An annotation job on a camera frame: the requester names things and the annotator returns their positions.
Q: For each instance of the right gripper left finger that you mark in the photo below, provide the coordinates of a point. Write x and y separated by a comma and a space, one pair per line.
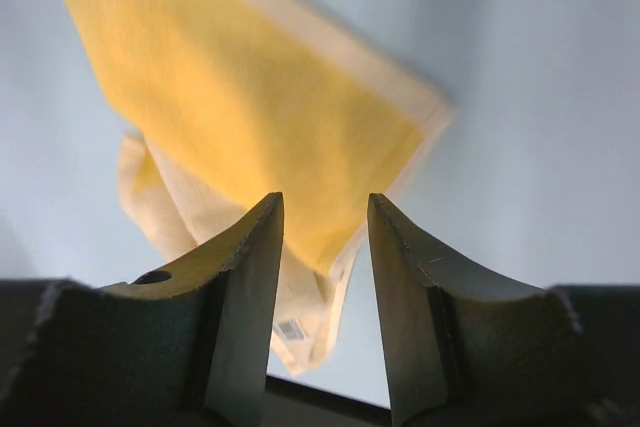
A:
183, 345

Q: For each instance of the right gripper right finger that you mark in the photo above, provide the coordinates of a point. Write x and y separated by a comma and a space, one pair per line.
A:
466, 346

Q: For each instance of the yellow cream towel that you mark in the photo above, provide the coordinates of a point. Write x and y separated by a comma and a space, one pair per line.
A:
234, 99

